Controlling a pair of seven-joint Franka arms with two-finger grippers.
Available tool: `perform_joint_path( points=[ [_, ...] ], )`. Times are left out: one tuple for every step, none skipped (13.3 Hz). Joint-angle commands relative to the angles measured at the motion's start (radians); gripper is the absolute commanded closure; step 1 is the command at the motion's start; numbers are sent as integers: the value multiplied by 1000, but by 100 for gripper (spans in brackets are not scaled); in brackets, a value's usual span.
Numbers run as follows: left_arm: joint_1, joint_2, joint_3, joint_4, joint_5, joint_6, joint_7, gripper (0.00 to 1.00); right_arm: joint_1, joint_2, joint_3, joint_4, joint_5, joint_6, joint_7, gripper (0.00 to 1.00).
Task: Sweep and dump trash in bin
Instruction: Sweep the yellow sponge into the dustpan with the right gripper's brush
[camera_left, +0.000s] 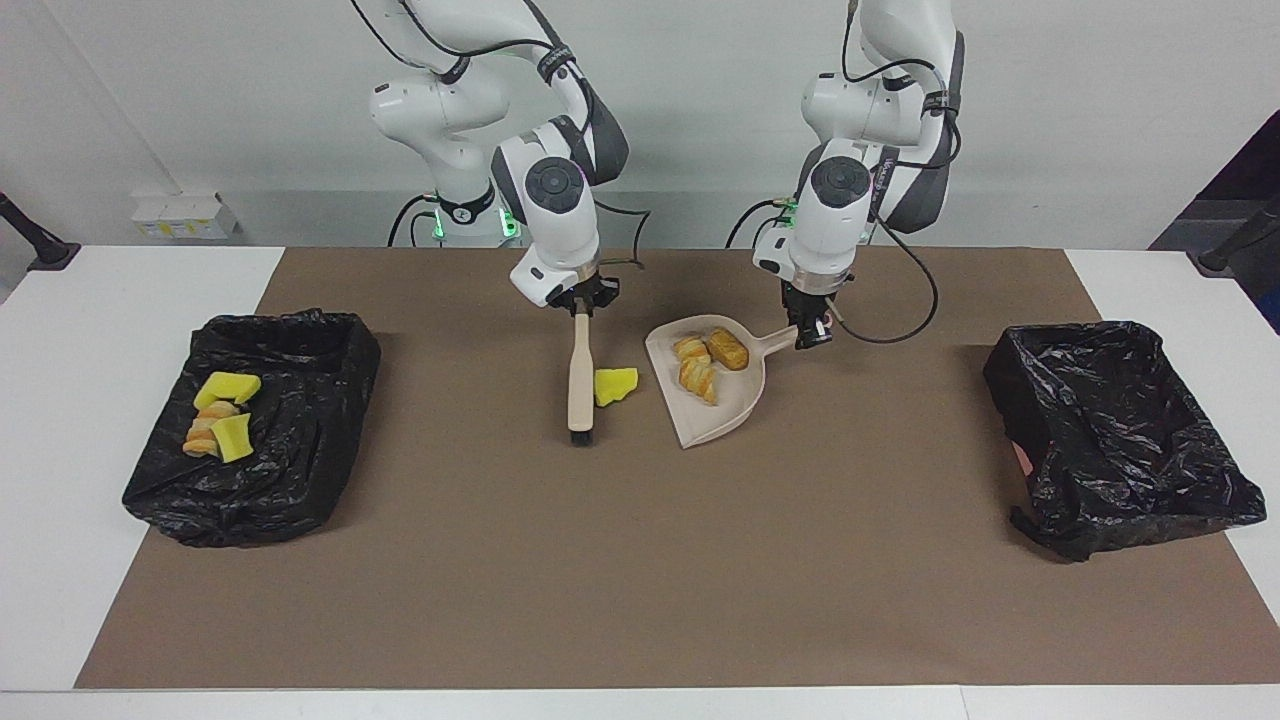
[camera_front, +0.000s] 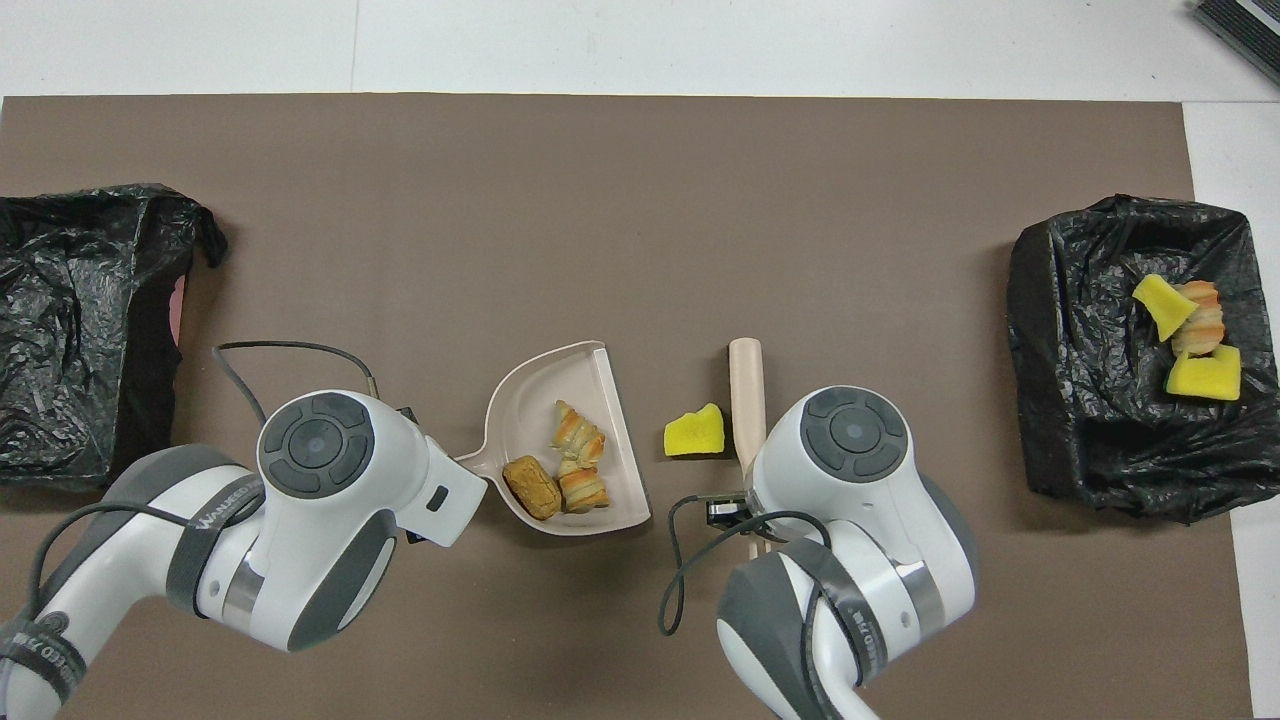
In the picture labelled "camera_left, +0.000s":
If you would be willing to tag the brown table mat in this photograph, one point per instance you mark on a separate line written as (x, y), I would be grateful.
(640, 620)

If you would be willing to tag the brown toy pastry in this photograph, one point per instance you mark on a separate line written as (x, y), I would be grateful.
(727, 350)

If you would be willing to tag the striped toy croissant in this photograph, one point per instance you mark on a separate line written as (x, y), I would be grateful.
(690, 348)
(698, 382)

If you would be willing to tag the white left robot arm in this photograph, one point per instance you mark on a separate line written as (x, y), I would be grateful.
(835, 230)

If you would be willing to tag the pale crumbly toy bread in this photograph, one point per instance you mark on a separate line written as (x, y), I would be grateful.
(200, 435)

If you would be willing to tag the beige plastic dustpan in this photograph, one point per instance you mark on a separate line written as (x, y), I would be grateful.
(735, 410)

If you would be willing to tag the small yellow sponge piece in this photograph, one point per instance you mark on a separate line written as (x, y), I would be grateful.
(233, 440)

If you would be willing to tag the black bag lined pink bin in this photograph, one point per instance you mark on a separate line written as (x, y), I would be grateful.
(1110, 440)

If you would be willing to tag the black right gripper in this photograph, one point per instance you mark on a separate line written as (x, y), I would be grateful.
(590, 295)

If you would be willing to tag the large yellow sponge piece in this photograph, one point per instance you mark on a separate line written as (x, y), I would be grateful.
(225, 388)

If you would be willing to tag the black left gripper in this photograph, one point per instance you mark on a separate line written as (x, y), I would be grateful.
(808, 308)

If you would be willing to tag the black camera stand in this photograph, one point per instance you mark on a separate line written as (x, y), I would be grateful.
(1225, 255)
(45, 250)

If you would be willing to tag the wavy yellow sponge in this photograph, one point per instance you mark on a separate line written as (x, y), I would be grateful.
(615, 387)

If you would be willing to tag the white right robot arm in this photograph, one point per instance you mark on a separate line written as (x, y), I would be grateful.
(555, 230)

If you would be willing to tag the beige brush black bristles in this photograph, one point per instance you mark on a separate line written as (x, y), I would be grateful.
(580, 380)

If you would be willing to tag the white wall socket box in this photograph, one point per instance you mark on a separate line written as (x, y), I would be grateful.
(185, 218)

